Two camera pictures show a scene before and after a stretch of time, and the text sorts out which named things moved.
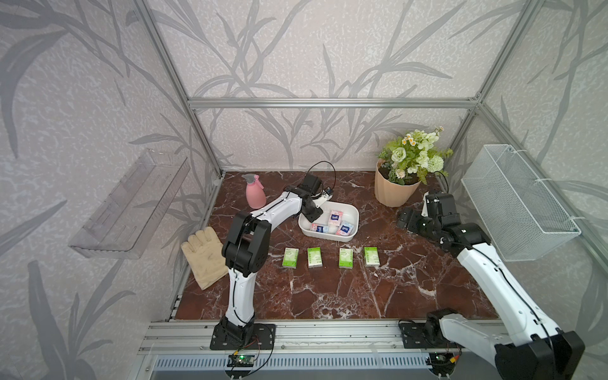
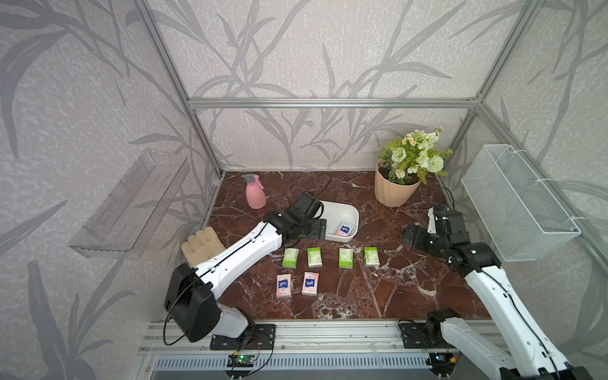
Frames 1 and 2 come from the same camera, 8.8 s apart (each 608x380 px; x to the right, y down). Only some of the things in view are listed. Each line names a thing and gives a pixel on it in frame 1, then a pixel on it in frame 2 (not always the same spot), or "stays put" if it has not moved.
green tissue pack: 314,256 stays put
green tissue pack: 290,257 stays put
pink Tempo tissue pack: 336,218 to 310,283
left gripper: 314,217 to 319,229
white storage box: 339,222 stays put
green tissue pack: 371,256 stays put
